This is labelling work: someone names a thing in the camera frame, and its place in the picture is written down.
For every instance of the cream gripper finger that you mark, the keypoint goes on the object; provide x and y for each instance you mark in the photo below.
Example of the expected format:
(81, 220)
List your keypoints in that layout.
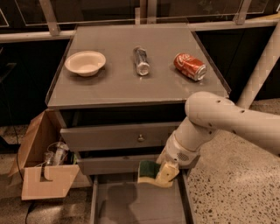
(161, 159)
(167, 173)

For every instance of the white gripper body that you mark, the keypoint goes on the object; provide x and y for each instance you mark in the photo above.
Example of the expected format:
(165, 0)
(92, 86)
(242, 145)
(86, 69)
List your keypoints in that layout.
(178, 152)

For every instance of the green yellow sponge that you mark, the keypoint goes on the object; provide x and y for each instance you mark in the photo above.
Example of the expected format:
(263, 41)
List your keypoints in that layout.
(147, 173)

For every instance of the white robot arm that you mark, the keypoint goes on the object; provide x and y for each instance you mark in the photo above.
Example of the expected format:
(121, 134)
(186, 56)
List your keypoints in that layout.
(205, 114)

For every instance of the grey top drawer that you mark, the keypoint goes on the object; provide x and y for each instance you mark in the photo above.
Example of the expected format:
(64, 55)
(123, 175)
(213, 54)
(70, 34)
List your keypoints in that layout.
(110, 137)

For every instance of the grey drawer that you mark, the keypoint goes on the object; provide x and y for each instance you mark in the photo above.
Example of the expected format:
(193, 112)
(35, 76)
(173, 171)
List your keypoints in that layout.
(110, 137)
(113, 165)
(119, 199)

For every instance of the grey middle drawer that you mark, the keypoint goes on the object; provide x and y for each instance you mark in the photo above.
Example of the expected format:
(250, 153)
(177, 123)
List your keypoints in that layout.
(113, 165)

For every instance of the grey bottom drawer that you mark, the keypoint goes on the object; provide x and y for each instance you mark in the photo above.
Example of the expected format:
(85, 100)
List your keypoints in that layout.
(119, 199)

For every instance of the grey drawer cabinet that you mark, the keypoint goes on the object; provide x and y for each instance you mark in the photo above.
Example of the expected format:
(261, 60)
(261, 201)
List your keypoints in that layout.
(117, 94)

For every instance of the red cola can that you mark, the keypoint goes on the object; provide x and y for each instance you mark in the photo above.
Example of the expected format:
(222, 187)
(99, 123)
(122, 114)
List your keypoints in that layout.
(190, 66)

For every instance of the silver slim can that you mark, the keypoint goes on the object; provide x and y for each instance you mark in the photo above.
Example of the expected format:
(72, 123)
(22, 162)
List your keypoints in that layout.
(141, 62)

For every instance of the clear plastic bottle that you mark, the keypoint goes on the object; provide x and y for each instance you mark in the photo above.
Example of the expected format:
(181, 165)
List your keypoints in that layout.
(56, 153)

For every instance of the cardboard box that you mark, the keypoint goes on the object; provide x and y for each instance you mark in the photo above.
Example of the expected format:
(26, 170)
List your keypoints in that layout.
(42, 182)

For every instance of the white paper bowl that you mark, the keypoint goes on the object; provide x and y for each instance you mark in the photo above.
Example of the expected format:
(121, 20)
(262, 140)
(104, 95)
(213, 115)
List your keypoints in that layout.
(85, 64)

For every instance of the white diagonal pole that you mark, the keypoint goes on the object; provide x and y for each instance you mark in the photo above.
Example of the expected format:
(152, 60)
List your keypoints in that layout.
(264, 66)

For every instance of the metal railing frame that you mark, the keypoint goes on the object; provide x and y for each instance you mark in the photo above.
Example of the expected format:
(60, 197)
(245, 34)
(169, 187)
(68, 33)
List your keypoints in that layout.
(32, 20)

